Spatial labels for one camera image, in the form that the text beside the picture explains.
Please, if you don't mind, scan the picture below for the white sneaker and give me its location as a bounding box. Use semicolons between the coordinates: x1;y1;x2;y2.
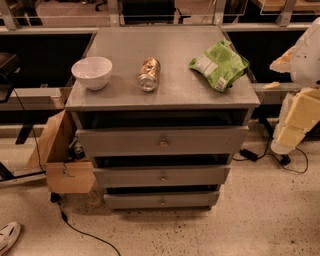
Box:
0;221;21;256

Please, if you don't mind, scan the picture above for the white ceramic bowl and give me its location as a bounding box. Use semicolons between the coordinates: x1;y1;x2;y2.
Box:
71;56;113;90

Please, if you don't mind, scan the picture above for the grey bottom drawer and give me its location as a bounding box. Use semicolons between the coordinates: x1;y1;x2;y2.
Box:
104;191;219;209

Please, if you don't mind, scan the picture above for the green snack bag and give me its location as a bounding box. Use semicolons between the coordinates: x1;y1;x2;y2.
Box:
189;39;249;92

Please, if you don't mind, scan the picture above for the grey top drawer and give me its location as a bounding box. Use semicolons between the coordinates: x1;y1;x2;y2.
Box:
77;126;248;157

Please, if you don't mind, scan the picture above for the grey three-drawer cabinet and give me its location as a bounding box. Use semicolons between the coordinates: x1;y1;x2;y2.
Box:
66;26;260;195

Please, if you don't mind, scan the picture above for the golden aluminium can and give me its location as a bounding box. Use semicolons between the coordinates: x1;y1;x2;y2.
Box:
138;58;161;92

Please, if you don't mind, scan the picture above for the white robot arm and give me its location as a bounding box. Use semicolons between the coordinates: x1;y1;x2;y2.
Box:
270;18;320;154

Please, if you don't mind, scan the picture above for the black floor cable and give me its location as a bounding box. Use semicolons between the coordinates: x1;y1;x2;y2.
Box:
49;192;122;256

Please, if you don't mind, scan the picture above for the brown cardboard box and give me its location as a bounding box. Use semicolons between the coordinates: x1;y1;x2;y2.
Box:
26;110;95;193

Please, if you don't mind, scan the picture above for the grey drawer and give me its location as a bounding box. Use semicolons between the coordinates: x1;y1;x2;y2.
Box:
77;126;248;157
94;165;230;188
104;191;219;209

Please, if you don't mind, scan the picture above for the yellow foam scrap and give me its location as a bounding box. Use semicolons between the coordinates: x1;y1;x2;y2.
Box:
263;81;280;90

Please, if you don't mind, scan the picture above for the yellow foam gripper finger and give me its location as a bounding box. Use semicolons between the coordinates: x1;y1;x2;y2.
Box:
271;88;320;154
270;46;295;73

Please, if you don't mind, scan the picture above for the grey middle drawer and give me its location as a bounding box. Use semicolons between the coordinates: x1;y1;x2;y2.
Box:
94;165;230;188

